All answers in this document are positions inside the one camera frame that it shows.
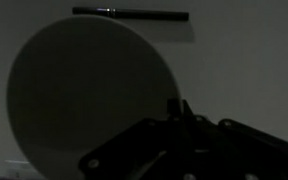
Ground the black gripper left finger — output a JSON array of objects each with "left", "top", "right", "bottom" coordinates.
[{"left": 78, "top": 98, "right": 185, "bottom": 180}]

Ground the white bowl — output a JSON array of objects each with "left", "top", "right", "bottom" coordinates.
[{"left": 6, "top": 14, "right": 182, "bottom": 180}]

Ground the black pen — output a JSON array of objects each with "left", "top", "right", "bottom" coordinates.
[{"left": 71, "top": 6, "right": 190, "bottom": 22}]

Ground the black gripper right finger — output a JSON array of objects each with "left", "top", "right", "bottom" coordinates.
[{"left": 181, "top": 99, "right": 288, "bottom": 180}]

